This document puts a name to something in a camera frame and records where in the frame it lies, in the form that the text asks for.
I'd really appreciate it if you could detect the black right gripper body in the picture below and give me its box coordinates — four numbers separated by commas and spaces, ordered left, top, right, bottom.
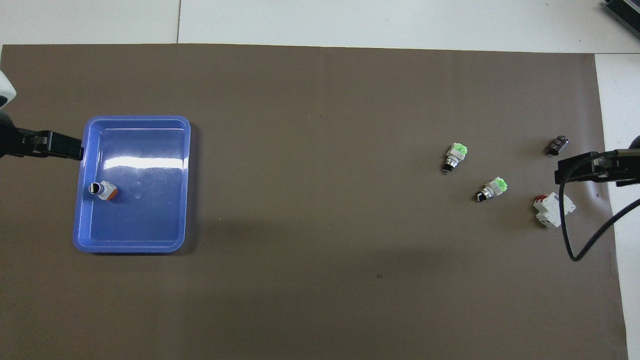
597, 135, 640, 187

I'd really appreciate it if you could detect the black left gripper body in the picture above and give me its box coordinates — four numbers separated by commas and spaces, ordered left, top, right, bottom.
0, 112, 21, 160

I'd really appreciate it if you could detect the small dark brown component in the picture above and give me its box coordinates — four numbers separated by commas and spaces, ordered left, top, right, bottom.
546, 134, 570, 157

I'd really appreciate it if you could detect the white circuit breaker red lever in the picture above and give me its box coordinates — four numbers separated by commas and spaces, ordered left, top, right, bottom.
533, 192, 577, 229

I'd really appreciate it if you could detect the small grey white component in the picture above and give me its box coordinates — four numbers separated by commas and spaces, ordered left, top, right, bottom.
88, 180, 119, 202

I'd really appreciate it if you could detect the blue plastic tray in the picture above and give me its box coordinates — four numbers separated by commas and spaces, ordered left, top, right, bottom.
73, 115, 192, 254

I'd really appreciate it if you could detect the grey ribbed device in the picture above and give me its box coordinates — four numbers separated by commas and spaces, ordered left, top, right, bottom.
602, 0, 640, 32

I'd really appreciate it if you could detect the brown table mat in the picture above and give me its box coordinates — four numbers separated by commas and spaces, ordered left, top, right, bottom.
0, 43, 630, 360

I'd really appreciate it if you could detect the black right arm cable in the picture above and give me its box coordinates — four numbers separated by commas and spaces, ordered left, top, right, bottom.
558, 152, 640, 262

